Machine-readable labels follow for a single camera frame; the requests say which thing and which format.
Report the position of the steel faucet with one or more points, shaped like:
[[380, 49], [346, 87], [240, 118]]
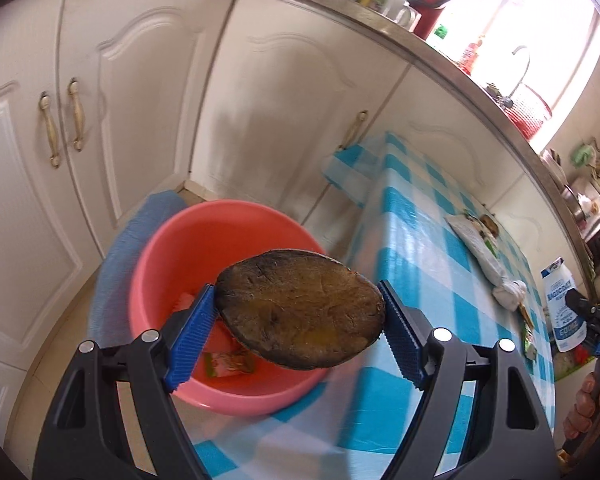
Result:
[[521, 47]]

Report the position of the small brown fruit peel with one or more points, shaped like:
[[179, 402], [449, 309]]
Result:
[[489, 224]]

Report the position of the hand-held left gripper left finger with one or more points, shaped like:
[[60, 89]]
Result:
[[192, 340]]

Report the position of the person's right hand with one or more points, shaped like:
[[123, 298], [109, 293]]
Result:
[[582, 410]]

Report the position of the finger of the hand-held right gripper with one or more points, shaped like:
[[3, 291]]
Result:
[[599, 345], [580, 305]]

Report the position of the large brown fruit peel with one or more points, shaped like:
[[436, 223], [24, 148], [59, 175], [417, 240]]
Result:
[[300, 310]]

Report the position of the white cabinet door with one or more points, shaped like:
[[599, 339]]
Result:
[[145, 110], [15, 210], [545, 220], [430, 110], [290, 85]]

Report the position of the blue white checked tablecloth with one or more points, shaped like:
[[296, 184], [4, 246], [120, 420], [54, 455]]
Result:
[[420, 220]]

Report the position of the white tissue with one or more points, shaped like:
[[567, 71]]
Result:
[[510, 292]]

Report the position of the large blue white milk bottle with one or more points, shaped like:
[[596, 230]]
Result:
[[560, 320]]

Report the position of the red plastic basket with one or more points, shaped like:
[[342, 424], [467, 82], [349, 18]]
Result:
[[530, 112]]

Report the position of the small green cloth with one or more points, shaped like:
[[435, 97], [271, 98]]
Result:
[[582, 155]]

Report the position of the blue fabric stool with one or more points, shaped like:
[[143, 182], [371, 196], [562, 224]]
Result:
[[130, 240]]

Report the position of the white cup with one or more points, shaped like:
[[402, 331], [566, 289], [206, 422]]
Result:
[[397, 10]]

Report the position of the red window decoration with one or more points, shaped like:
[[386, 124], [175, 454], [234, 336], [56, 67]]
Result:
[[470, 55]]

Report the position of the red thermos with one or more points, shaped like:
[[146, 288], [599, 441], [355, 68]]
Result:
[[430, 5]]

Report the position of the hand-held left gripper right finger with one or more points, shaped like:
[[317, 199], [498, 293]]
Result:
[[405, 345]]

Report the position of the pink plastic basin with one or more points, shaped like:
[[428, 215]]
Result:
[[205, 240]]

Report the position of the white plastic packet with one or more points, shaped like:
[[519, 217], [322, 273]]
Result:
[[480, 250]]

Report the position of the white foam fruit net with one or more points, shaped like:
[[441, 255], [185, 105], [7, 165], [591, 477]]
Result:
[[184, 302]]

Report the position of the green snack wrapper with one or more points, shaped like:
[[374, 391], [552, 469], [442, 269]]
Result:
[[530, 347], [230, 362]]

